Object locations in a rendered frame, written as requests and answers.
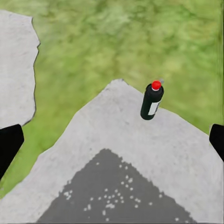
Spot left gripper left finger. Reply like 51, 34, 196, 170
0, 125, 24, 180

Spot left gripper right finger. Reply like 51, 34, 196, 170
209, 124, 224, 161

